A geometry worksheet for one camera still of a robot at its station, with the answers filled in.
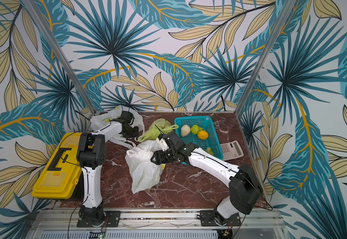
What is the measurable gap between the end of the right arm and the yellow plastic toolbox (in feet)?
1.31

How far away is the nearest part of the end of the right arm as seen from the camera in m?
0.59

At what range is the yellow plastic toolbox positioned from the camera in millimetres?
680

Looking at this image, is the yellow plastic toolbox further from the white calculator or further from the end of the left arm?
the white calculator
